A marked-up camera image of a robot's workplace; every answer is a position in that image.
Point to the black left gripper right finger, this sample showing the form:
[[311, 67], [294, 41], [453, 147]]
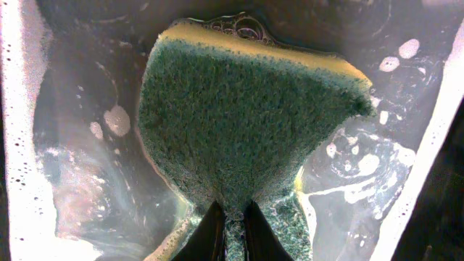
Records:
[[261, 243]]

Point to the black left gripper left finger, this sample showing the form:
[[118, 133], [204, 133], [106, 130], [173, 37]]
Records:
[[207, 242]]

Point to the green yellow sponge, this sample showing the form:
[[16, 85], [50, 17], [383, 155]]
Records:
[[230, 120]]

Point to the black rectangular water tray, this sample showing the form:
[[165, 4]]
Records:
[[81, 187]]

